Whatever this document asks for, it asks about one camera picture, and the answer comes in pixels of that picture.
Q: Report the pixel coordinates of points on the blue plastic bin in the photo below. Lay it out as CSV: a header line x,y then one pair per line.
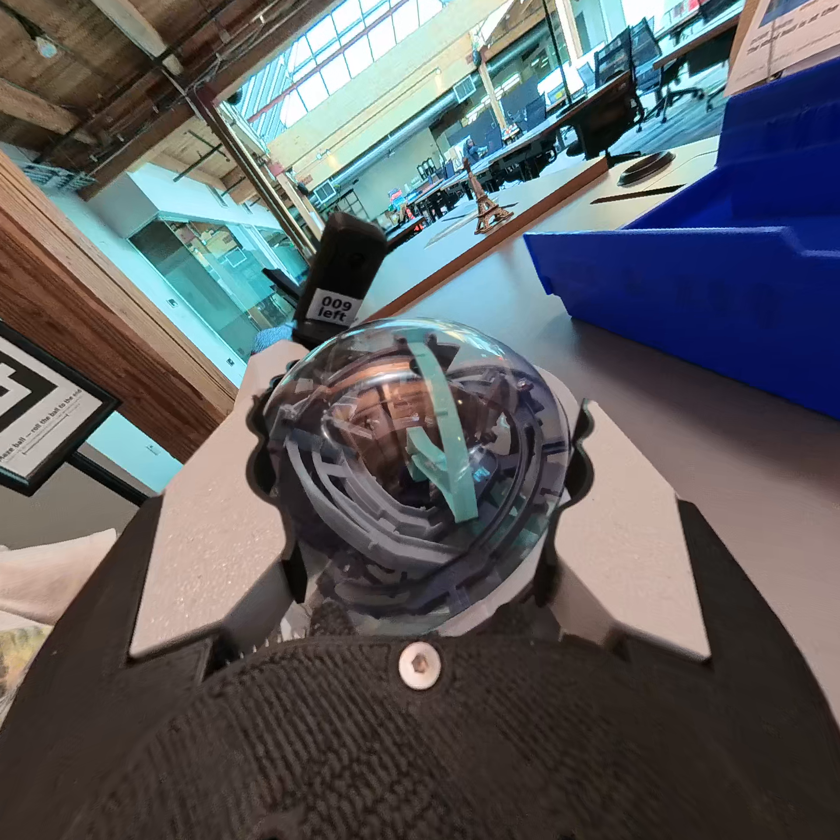
x,y
722,275

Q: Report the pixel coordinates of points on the black mesh office chair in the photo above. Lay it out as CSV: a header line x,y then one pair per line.
x,y
623,59

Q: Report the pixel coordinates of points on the clear plastic maze ball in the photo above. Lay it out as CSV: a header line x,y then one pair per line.
x,y
407,472

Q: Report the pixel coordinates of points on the framed black-white marker sign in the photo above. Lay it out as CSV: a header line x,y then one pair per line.
x,y
46,407

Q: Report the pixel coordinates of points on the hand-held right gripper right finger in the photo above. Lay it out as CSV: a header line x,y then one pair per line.
x,y
630,558

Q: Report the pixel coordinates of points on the brown wooden desk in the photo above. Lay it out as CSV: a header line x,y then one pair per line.
x,y
584,111

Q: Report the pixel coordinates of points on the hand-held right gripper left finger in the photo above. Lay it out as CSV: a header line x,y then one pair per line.
x,y
197,558

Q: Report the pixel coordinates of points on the round black desk grommet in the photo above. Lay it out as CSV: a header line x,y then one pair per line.
x,y
646,169

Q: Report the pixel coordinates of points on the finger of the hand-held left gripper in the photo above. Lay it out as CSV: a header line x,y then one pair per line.
x,y
269,371

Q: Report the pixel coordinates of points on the printed instruction sheet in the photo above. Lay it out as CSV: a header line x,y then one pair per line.
x,y
781,39

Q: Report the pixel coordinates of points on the wooden pillar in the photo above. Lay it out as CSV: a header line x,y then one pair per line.
x,y
85,308

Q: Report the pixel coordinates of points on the bronze tower model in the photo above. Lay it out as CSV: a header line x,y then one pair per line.
x,y
485,210

